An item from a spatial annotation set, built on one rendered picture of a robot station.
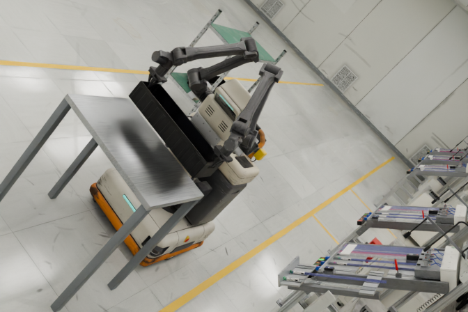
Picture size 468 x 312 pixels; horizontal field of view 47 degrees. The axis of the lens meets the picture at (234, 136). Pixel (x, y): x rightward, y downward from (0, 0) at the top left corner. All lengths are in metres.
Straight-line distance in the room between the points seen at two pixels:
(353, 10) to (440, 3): 1.76
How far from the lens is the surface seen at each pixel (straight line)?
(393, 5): 12.10
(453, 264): 3.26
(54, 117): 2.73
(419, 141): 11.91
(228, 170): 3.29
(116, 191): 3.36
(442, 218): 4.60
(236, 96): 2.92
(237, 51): 2.81
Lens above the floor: 2.05
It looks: 20 degrees down
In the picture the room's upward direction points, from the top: 43 degrees clockwise
